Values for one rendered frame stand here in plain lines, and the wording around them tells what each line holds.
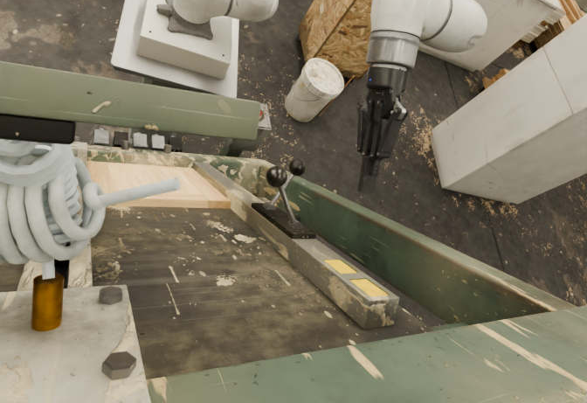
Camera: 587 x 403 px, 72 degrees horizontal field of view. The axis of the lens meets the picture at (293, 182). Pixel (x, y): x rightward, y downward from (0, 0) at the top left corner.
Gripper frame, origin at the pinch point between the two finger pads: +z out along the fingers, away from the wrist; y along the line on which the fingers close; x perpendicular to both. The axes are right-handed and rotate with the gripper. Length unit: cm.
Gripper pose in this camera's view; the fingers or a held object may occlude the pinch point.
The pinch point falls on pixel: (369, 175)
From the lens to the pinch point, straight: 80.5
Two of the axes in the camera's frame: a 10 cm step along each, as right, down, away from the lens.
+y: -4.5, -2.3, 8.6
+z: -1.5, 9.7, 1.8
